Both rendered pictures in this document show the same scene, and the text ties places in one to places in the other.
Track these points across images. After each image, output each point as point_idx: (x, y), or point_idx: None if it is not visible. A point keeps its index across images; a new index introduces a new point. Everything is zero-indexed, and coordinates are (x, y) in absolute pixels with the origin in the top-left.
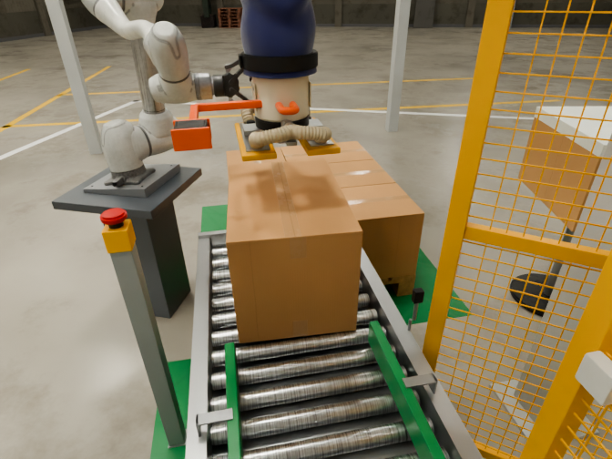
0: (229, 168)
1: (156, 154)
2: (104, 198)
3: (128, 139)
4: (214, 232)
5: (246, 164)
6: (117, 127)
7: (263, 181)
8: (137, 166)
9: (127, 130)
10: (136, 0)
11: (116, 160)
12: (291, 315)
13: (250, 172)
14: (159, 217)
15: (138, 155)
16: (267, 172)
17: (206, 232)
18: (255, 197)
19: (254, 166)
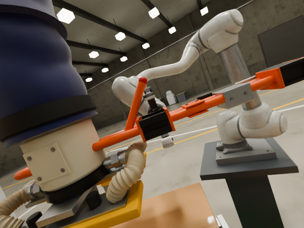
0: (191, 184)
1: (250, 138)
2: (211, 153)
3: (223, 125)
4: (225, 226)
5: (201, 193)
6: (219, 116)
7: (153, 221)
8: (230, 142)
9: (224, 119)
10: (208, 37)
11: (219, 135)
12: None
13: (178, 203)
14: (243, 182)
15: (230, 136)
16: (178, 219)
17: (222, 220)
18: (122, 223)
19: (197, 201)
